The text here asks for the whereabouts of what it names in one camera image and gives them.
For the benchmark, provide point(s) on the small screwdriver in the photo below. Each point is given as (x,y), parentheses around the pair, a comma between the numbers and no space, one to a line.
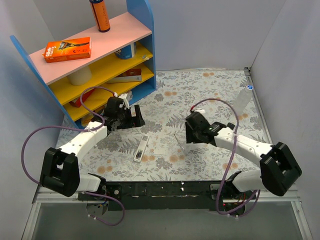
(182,143)

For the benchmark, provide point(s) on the orange cylindrical bottle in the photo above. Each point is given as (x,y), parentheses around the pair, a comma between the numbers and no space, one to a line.
(100,14)

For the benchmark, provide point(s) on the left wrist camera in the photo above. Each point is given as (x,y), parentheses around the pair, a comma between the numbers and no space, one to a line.
(124,98)

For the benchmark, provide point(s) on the floral table mat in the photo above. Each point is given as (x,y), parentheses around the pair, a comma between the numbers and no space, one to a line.
(164,112)

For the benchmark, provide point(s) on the yellow packet bottom shelf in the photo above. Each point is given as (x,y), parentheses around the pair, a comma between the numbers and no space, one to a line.
(84,121)

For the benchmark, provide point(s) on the blue white can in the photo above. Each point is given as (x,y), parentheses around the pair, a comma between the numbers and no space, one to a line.
(127,52)

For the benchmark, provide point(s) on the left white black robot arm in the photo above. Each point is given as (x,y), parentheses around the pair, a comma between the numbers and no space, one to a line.
(60,170)

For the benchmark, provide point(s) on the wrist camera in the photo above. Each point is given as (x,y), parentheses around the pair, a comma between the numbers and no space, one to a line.
(199,110)
(124,98)

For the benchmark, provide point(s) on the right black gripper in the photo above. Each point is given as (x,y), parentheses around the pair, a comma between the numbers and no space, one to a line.
(191,133)

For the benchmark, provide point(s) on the white battery cover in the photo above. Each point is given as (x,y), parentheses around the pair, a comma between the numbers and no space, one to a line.
(160,152)

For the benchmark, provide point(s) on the clear plastic bottle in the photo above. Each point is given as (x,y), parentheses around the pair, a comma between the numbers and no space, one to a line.
(243,99)

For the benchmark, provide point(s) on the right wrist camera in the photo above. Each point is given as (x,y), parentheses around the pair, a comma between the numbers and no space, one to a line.
(199,110)

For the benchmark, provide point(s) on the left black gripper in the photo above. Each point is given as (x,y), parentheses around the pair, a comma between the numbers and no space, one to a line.
(132,118)

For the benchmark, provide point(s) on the blue pink yellow shelf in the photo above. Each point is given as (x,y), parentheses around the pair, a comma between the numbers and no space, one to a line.
(136,25)

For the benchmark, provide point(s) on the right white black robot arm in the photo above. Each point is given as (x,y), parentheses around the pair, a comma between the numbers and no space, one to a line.
(278,168)

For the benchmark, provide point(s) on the orange razor box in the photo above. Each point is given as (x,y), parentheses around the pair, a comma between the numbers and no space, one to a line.
(67,50)

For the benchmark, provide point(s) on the white remote control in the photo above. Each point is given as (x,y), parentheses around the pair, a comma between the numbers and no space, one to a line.
(141,148)

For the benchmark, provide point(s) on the red white flat box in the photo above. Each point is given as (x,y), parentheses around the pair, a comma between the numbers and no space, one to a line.
(131,75)

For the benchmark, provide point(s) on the black remote control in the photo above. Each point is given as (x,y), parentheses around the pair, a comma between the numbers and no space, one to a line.
(231,126)

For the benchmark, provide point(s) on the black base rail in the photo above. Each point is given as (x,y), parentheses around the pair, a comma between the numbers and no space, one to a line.
(162,195)

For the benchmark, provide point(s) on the small white box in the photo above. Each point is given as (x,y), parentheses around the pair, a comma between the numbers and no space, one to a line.
(129,95)

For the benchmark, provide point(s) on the white paper roll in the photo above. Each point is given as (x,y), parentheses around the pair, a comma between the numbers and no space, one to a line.
(80,77)

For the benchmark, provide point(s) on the red box lower shelf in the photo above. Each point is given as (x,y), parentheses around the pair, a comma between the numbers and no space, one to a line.
(77,101)

